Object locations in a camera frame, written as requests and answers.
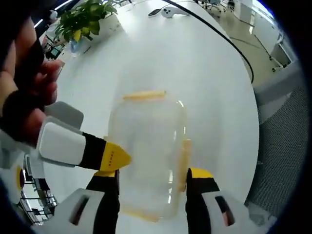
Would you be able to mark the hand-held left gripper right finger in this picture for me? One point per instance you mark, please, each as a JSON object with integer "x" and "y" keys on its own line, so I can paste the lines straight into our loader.
{"x": 200, "y": 202}

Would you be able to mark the clear plastic buckle container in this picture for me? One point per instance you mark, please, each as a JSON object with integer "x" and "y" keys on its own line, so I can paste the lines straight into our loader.
{"x": 146, "y": 146}

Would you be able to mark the white handheld controller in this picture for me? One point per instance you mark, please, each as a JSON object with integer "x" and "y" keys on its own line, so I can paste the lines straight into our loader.
{"x": 170, "y": 12}

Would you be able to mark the small dark remote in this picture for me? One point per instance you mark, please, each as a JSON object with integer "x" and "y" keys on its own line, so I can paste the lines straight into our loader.
{"x": 154, "y": 12}

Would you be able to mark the person's right hand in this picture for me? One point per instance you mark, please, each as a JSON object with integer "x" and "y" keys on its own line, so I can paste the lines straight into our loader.
{"x": 47, "y": 83}

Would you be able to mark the metal shelf rack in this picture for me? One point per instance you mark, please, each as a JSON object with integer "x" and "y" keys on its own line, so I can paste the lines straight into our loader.
{"x": 41, "y": 195}

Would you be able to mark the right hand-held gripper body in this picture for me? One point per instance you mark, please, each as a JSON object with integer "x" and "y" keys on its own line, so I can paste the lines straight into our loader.
{"x": 9, "y": 156}

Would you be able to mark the white background desk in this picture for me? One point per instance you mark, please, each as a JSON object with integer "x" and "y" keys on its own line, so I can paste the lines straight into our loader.
{"x": 284, "y": 52}

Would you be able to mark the grey mesh office chair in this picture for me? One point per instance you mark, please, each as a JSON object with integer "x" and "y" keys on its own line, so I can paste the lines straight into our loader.
{"x": 275, "y": 146}

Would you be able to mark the green leafy plant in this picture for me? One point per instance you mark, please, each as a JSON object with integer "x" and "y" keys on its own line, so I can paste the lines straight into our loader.
{"x": 83, "y": 19}

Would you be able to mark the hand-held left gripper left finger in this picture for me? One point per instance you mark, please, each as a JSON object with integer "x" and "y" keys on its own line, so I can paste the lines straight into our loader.
{"x": 102, "y": 207}

